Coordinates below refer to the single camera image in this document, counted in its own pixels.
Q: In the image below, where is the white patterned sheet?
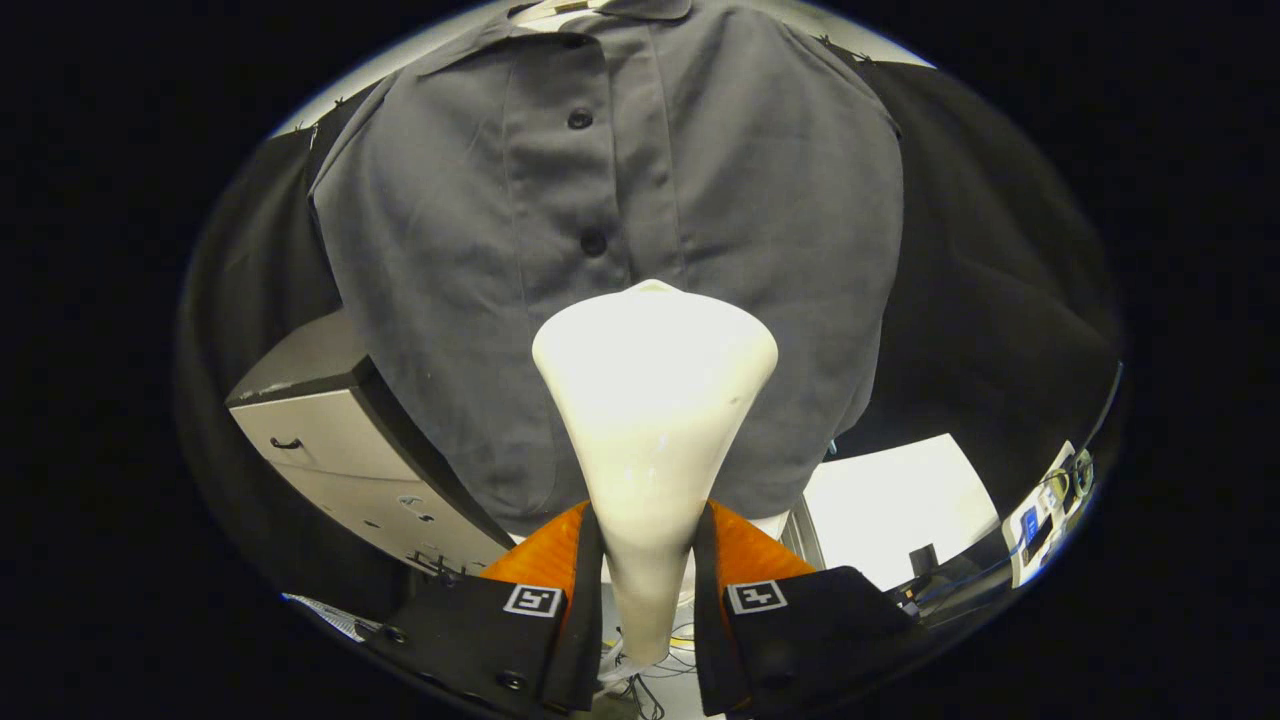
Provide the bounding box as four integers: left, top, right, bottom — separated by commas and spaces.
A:
283, 593, 368, 643

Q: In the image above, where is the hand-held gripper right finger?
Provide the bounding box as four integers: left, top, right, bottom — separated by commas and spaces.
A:
692, 500, 916, 717

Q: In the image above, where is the white device with blue screen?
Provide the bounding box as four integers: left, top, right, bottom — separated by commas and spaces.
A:
1003, 440, 1096, 589

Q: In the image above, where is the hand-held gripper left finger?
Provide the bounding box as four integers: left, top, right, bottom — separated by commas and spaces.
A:
362, 500, 606, 717

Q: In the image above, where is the grey drawer cabinet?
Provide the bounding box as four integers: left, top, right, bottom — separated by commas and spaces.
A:
225, 310, 516, 581

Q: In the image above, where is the white garment steamer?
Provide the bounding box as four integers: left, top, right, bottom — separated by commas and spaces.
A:
532, 280, 779, 669

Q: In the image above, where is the black floor cable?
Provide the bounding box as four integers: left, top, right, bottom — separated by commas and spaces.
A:
610, 625, 691, 720

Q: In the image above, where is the grey button shirt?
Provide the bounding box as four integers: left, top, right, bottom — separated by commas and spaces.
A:
308, 0, 906, 536

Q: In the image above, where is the grey metal frame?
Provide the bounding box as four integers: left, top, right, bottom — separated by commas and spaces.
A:
780, 495, 827, 571

